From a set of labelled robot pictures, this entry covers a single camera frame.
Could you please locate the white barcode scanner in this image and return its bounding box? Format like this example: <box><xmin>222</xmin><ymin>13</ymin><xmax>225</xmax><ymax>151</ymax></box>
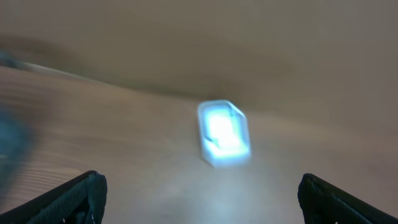
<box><xmin>197</xmin><ymin>100</ymin><xmax>252</xmax><ymax>167</ymax></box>

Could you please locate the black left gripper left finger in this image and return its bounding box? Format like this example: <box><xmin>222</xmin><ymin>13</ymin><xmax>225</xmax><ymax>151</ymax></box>
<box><xmin>1</xmin><ymin>170</ymin><xmax>108</xmax><ymax>224</ymax></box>

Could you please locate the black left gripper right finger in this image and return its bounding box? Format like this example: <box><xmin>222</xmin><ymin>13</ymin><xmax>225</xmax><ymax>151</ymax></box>
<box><xmin>297</xmin><ymin>173</ymin><xmax>397</xmax><ymax>224</ymax></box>

